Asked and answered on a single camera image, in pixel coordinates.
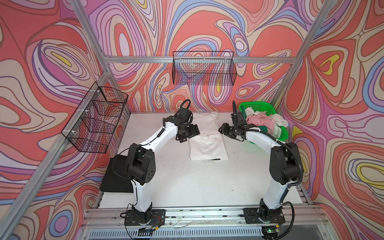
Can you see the aluminium frame left diagonal bar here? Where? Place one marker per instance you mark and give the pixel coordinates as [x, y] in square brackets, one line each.
[20, 205]

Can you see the aluminium frame post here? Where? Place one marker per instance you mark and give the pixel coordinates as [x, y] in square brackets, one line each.
[309, 38]
[90, 39]

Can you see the folded black t shirt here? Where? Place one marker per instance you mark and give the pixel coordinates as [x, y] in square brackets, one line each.
[115, 179]

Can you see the white t shirt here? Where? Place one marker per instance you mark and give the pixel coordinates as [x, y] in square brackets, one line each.
[209, 144]

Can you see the green plastic basket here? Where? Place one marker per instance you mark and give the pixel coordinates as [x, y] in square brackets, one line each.
[263, 106]

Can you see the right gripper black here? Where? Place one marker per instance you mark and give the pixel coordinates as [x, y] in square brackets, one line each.
[225, 127]

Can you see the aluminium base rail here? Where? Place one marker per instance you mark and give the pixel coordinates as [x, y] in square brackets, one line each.
[303, 222]

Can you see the black wire basket left wall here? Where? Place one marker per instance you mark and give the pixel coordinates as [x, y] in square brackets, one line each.
[95, 120]

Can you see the aluminium frame left post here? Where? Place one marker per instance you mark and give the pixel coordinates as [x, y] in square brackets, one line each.
[90, 39]

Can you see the black wire basket wall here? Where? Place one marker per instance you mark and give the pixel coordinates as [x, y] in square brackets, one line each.
[207, 68]
[95, 120]

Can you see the black wire basket back wall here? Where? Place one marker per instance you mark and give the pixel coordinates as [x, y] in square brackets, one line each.
[207, 68]

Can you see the pink t shirt in basket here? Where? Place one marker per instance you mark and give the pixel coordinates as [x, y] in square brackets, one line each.
[262, 119]

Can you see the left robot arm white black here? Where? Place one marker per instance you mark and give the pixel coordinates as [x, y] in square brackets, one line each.
[141, 159]

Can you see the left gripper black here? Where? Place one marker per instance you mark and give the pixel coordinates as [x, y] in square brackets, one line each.
[195, 131]

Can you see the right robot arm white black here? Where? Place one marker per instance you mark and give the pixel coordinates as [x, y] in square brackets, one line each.
[285, 167]

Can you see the aluminium frame right post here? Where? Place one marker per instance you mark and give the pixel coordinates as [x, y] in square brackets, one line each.
[309, 38]

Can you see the white garment in basket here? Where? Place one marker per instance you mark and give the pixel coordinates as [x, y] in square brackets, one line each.
[279, 121]

